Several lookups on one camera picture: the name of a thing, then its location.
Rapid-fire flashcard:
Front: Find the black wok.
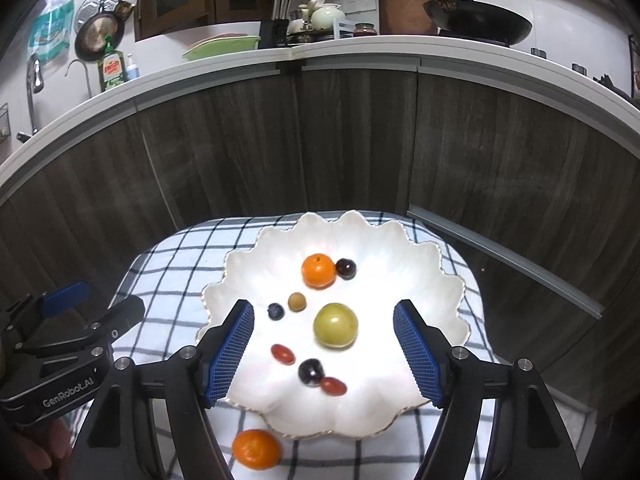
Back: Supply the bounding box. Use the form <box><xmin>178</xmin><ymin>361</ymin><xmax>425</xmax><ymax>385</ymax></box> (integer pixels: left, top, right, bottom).
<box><xmin>395</xmin><ymin>0</ymin><xmax>533</xmax><ymax>46</ymax></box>

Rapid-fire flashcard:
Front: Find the hanging metal steamer plate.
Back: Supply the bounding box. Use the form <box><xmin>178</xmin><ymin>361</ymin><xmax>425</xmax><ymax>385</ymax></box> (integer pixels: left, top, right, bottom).
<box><xmin>75</xmin><ymin>0</ymin><xmax>138</xmax><ymax>35</ymax></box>

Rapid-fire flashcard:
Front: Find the cream teapot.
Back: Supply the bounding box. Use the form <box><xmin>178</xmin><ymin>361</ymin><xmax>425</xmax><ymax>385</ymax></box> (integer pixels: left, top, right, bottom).
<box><xmin>312</xmin><ymin>2</ymin><xmax>347</xmax><ymax>31</ymax></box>

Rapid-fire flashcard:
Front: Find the white kitchen counter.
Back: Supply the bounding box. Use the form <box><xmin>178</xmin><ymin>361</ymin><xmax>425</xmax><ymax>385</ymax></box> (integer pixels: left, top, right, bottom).
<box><xmin>0</xmin><ymin>34</ymin><xmax>640</xmax><ymax>202</ymax></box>

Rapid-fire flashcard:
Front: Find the white scalloped plate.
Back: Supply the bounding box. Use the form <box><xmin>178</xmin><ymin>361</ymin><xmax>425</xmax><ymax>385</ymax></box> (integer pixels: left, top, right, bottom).
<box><xmin>195</xmin><ymin>210</ymin><xmax>472</xmax><ymax>442</ymax></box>

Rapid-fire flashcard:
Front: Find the green plastic tray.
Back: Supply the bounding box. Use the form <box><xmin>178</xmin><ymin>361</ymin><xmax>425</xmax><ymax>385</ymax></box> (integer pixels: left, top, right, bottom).
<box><xmin>181</xmin><ymin>34</ymin><xmax>262</xmax><ymax>63</ymax></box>

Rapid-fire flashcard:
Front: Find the orange mandarin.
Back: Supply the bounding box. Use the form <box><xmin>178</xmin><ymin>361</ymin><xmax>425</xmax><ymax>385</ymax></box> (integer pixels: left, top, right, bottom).
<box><xmin>301</xmin><ymin>254</ymin><xmax>337</xmax><ymax>289</ymax></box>
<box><xmin>231</xmin><ymin>429</ymin><xmax>283</xmax><ymax>471</ymax></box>

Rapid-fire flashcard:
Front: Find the black knife block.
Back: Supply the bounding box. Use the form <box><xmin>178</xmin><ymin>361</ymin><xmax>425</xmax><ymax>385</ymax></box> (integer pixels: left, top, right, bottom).
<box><xmin>260</xmin><ymin>0</ymin><xmax>294</xmax><ymax>50</ymax></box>

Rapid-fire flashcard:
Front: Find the hanging frying pan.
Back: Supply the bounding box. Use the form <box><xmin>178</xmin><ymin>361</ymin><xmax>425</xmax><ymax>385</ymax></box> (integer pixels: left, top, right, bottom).
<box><xmin>75</xmin><ymin>12</ymin><xmax>124</xmax><ymax>62</ymax></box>

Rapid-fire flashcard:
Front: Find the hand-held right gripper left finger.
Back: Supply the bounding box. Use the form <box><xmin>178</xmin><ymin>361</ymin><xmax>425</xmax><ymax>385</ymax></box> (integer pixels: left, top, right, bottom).
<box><xmin>75</xmin><ymin>299</ymin><xmax>256</xmax><ymax>480</ymax></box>

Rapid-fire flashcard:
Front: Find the person's left hand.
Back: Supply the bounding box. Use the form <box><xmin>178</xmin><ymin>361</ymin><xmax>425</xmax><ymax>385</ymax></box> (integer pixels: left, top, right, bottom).
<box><xmin>14</xmin><ymin>414</ymin><xmax>76</xmax><ymax>472</ymax></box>

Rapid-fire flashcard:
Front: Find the green dish soap bottle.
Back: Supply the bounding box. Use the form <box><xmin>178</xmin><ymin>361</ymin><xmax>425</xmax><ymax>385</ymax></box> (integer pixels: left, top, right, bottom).
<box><xmin>97</xmin><ymin>36</ymin><xmax>126</xmax><ymax>94</ymax></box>

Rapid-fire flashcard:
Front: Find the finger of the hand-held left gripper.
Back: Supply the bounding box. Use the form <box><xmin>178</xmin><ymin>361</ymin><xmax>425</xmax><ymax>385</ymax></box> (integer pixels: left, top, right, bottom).
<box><xmin>82</xmin><ymin>294</ymin><xmax>146</xmax><ymax>348</ymax></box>
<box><xmin>2</xmin><ymin>282</ymin><xmax>92</xmax><ymax>328</ymax></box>

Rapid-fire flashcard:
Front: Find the grey metal rail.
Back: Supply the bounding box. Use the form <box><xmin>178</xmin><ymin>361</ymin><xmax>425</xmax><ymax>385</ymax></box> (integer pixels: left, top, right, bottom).
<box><xmin>407</xmin><ymin>205</ymin><xmax>603</xmax><ymax>319</ymax></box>

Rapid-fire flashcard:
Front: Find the round green fruit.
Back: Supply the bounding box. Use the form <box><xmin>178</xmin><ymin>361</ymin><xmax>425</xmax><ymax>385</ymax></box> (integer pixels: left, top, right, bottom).
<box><xmin>313</xmin><ymin>302</ymin><xmax>359</xmax><ymax>349</ymax></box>

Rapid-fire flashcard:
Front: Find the dark wood counter cabinet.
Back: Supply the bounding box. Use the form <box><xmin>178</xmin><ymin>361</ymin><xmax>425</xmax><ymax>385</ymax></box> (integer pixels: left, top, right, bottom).
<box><xmin>0</xmin><ymin>62</ymin><xmax>640</xmax><ymax>411</ymax></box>

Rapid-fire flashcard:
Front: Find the curved metal faucet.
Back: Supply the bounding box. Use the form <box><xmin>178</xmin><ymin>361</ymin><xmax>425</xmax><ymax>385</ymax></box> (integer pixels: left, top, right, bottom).
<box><xmin>65</xmin><ymin>58</ymin><xmax>94</xmax><ymax>99</ymax></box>

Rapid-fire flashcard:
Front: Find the white blue checked cloth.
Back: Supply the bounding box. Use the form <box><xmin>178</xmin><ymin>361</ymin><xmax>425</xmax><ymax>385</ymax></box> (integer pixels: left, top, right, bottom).
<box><xmin>107</xmin><ymin>210</ymin><xmax>501</xmax><ymax>480</ymax></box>

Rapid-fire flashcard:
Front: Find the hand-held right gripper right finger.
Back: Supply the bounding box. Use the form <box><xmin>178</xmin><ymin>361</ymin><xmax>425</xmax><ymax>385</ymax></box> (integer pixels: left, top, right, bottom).
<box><xmin>392</xmin><ymin>299</ymin><xmax>583</xmax><ymax>480</ymax></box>

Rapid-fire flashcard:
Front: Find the chrome tap pipe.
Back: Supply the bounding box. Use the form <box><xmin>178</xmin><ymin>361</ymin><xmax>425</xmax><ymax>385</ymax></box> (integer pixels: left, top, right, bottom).
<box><xmin>17</xmin><ymin>52</ymin><xmax>47</xmax><ymax>143</ymax></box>

